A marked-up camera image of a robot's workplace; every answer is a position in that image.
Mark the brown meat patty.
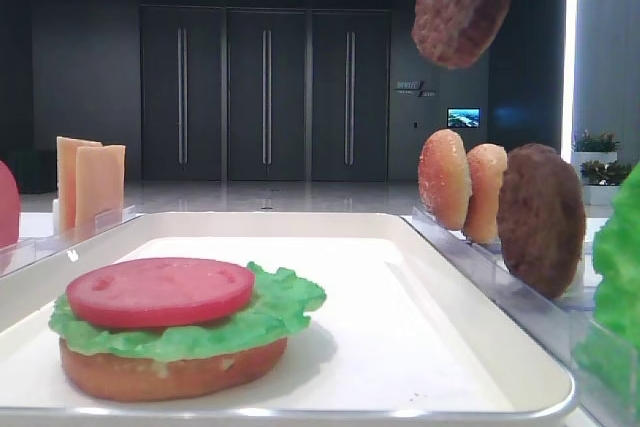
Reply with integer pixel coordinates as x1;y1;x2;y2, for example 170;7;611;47
412;0;511;69
497;143;586;299

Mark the green lettuce leaf on burger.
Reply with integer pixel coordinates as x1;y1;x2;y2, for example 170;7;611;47
48;261;327;362

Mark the red tomato slice on burger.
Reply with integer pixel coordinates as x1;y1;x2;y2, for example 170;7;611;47
65;257;256;329

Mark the near orange cheese slice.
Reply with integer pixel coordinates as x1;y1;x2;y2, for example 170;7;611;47
75;145;126;227

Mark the orange cheese slice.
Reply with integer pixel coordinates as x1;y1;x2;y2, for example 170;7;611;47
56;136;102;233
75;145;126;227

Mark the brown meat patty on rack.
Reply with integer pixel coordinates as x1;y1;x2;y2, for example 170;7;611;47
497;143;586;299

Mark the far orange cheese slice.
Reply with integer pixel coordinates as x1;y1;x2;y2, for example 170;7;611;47
56;136;102;233

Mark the red tomato slice on rack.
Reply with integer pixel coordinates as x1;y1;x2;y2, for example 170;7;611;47
0;161;21;248

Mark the green lettuce leaf on rack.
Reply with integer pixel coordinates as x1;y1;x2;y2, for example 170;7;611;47
574;167;639;426

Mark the outer bun slice right rack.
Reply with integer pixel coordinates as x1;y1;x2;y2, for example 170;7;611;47
418;129;472;230

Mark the bun slice rack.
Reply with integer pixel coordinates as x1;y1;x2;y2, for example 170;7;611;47
462;143;507;244
418;129;472;230

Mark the dark triple door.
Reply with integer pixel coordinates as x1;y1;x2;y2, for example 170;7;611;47
141;7;389;182

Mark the inner bun slice right rack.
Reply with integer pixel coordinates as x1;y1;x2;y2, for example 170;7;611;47
462;143;507;244

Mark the white rectangular tray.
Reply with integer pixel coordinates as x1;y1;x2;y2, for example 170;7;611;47
1;212;577;426

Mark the potted plants planter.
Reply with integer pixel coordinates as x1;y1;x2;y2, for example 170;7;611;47
571;130;632;206

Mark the bottom bun on tray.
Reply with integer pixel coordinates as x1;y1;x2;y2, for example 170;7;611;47
59;338;288;402

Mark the small wall screen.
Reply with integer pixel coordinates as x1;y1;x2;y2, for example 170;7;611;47
447;108;480;129

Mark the clear right rail strip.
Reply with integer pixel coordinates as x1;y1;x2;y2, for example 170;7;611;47
400;205;640;427

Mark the clear rail strip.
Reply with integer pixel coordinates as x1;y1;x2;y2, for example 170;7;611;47
1;201;140;276
400;205;640;427

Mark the clear left rail strip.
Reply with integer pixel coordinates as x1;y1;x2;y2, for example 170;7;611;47
1;201;140;276

